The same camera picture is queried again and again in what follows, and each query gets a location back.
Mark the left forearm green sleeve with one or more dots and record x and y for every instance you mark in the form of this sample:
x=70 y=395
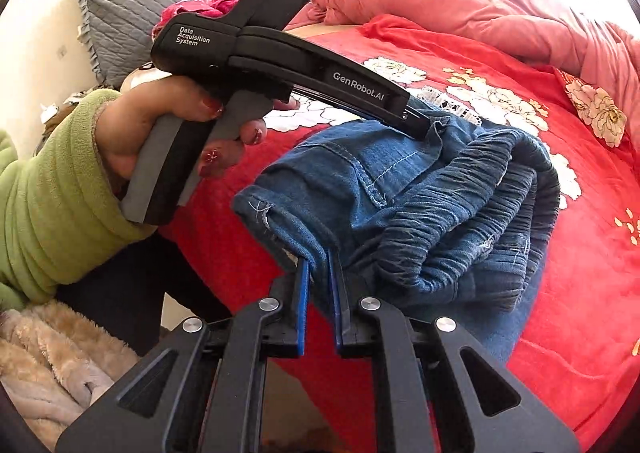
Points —
x=59 y=216

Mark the beige fluffy blanket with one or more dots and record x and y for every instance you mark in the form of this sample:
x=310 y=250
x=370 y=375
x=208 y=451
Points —
x=55 y=363

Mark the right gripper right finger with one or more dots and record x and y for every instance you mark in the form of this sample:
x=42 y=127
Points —
x=436 y=388

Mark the blue denim lace-trimmed pants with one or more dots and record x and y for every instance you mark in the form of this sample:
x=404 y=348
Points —
x=457 y=223

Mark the pink quilted comforter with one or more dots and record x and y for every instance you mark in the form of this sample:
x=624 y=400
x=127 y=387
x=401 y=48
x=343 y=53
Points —
x=538 y=31

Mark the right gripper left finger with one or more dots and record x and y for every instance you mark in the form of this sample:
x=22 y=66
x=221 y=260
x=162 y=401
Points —
x=201 y=388

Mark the left hand red nails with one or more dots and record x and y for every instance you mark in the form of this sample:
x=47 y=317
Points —
x=140 y=116

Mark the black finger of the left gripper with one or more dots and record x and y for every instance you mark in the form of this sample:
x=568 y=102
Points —
x=392 y=110

